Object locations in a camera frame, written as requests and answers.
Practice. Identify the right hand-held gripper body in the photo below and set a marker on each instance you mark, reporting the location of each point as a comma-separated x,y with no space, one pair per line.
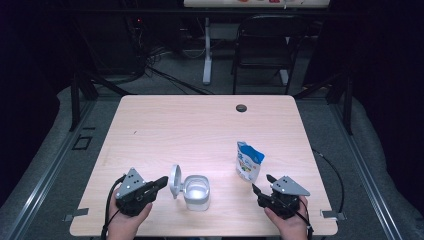
285,200

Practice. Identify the clear jar with grey lid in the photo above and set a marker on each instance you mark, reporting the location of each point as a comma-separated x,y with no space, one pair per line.
195,193

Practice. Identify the white desk leg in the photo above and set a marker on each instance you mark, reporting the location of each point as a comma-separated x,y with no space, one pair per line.
284,77
207,60

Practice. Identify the person's left hand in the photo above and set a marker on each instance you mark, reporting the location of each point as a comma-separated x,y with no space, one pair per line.
126,225

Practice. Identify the blue and white pouch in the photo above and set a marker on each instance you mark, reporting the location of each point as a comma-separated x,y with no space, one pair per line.
248,163

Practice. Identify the black tape square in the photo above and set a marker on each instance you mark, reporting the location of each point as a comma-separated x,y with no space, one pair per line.
74,146

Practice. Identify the black folding chair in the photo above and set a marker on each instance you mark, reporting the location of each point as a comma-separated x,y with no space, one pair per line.
266,50

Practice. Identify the black table grommet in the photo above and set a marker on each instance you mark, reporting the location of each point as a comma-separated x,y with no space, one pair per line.
241,108

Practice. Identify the grey tape strip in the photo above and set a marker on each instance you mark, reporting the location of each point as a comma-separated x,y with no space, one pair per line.
333,215
76,214

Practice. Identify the black frame post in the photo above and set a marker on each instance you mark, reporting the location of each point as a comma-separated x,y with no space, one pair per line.
348,106
75,103

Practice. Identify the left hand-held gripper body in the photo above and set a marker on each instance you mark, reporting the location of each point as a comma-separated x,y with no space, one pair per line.
133,196

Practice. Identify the metal floor rail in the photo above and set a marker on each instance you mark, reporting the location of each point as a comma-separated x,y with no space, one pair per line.
50,176
366,180

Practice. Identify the person's right hand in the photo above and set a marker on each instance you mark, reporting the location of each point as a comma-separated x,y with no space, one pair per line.
290,226

